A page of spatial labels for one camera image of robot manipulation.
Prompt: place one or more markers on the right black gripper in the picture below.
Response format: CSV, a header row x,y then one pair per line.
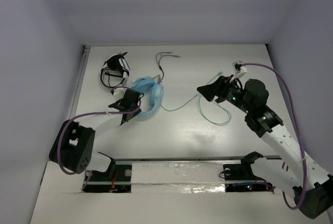
x,y
218,88

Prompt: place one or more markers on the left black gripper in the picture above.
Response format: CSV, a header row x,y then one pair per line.
x,y
126,108

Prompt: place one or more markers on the light blue headphones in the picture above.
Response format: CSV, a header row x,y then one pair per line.
x,y
150,86

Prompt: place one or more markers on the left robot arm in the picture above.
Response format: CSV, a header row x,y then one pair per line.
x,y
73,147

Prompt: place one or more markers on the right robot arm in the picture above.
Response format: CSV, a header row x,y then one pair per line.
x,y
305,181

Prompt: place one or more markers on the black and white headphones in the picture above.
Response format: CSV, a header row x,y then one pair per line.
x,y
115,66

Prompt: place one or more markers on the foil covered panel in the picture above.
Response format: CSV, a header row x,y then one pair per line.
x,y
177,177

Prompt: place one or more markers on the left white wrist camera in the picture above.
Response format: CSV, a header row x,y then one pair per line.
x,y
117,92

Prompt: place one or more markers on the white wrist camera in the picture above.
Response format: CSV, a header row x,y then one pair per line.
x,y
117,92
239,69

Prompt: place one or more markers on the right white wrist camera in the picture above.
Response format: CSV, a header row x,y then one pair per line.
x,y
239,69

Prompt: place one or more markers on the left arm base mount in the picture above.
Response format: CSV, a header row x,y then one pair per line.
x,y
116,178

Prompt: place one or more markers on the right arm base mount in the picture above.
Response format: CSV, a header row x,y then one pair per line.
x,y
239,178

